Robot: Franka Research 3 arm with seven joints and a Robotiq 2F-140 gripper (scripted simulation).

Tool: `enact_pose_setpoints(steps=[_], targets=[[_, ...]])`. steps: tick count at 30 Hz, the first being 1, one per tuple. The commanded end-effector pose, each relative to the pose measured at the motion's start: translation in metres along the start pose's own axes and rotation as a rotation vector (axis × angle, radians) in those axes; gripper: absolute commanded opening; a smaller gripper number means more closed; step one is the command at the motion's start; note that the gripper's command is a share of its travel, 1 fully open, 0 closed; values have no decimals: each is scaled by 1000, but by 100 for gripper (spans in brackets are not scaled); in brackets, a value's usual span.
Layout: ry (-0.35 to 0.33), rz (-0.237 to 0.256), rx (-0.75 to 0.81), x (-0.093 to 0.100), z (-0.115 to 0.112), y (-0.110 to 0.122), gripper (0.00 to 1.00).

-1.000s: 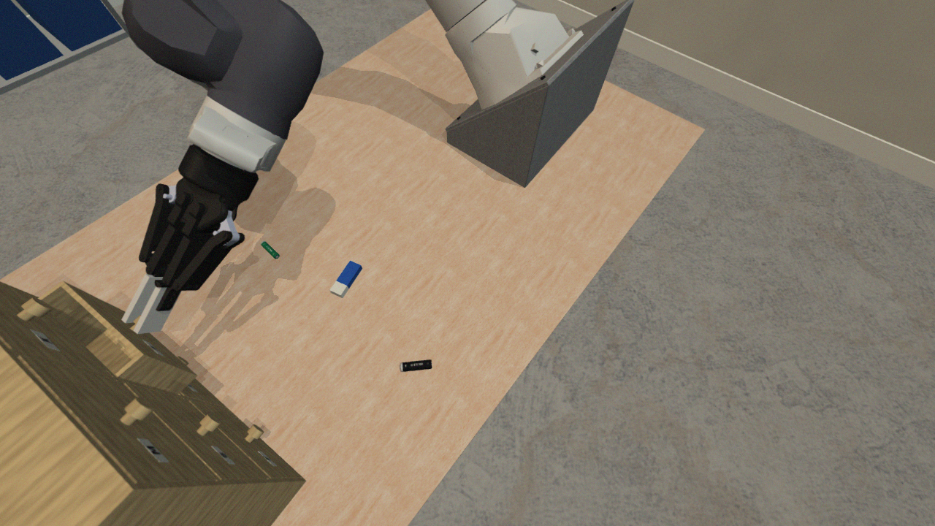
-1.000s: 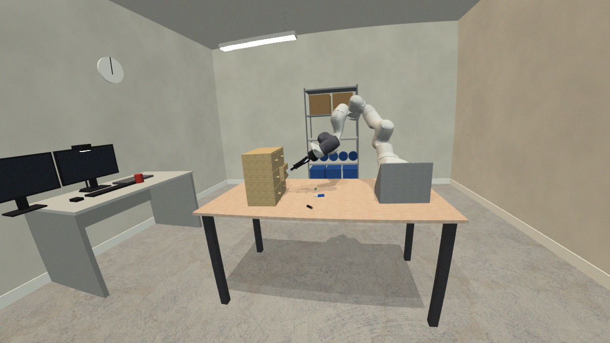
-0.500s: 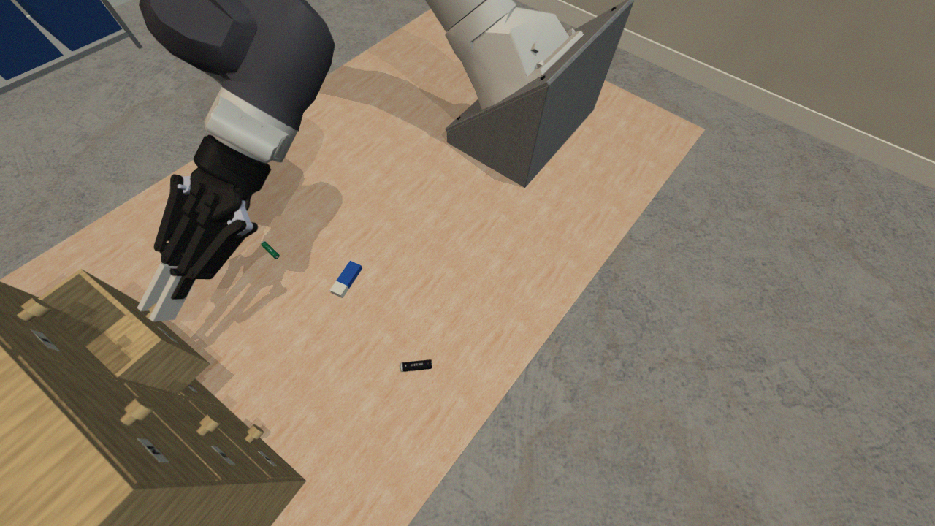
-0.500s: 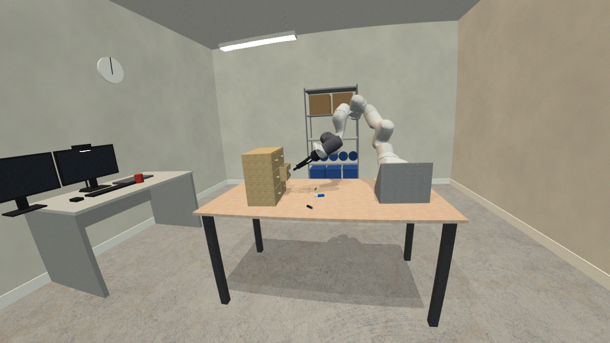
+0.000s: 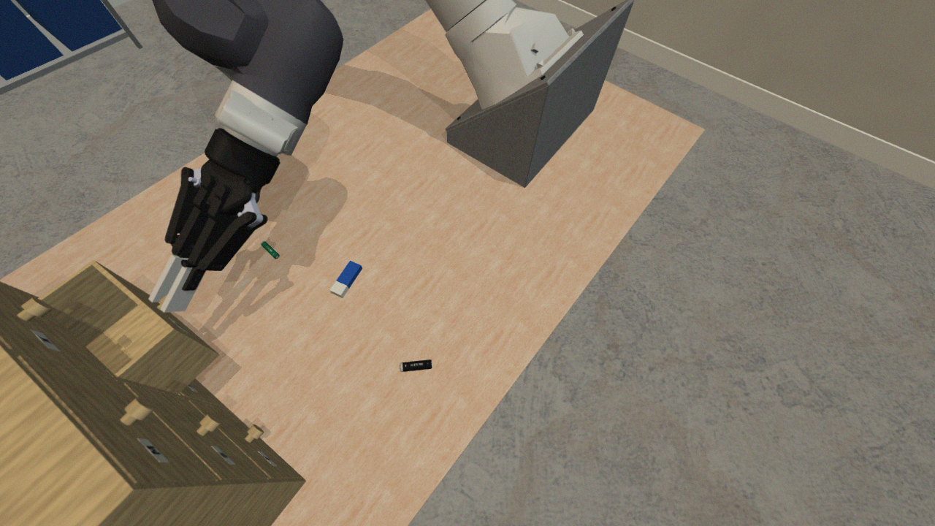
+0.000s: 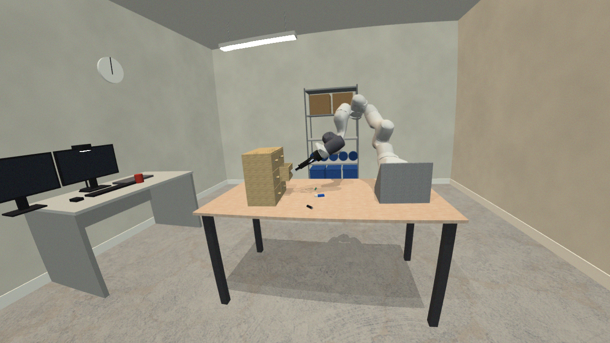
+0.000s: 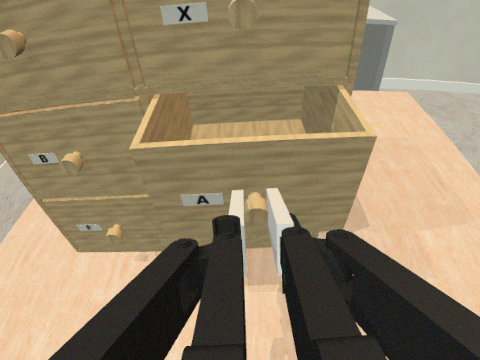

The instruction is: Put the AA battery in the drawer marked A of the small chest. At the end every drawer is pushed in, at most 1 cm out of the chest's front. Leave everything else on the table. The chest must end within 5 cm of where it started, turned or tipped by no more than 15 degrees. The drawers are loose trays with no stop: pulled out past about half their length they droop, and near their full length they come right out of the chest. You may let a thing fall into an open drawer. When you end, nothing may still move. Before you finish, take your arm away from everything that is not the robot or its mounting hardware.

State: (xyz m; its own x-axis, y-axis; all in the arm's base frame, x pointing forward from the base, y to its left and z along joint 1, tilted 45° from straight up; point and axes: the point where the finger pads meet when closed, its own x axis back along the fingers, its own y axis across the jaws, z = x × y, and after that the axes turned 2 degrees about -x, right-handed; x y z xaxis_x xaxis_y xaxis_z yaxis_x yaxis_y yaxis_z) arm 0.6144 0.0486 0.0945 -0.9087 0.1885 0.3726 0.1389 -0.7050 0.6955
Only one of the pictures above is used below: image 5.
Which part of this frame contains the black aa battery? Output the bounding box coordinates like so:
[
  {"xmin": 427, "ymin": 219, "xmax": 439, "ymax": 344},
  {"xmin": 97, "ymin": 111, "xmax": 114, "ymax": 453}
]
[{"xmin": 400, "ymin": 359, "xmax": 432, "ymax": 372}]

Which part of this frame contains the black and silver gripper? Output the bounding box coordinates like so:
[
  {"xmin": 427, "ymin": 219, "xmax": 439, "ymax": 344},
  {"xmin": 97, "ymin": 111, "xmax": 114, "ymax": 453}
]
[{"xmin": 148, "ymin": 128, "xmax": 280, "ymax": 313}]

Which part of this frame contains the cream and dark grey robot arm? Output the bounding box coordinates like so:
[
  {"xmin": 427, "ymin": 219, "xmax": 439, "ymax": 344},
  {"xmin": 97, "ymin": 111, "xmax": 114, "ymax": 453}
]
[{"xmin": 152, "ymin": 0, "xmax": 583, "ymax": 156}]

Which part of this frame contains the blue and white eraser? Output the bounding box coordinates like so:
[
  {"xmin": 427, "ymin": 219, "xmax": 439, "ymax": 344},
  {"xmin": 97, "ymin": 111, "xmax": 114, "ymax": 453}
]
[{"xmin": 330, "ymin": 261, "xmax": 362, "ymax": 298}]

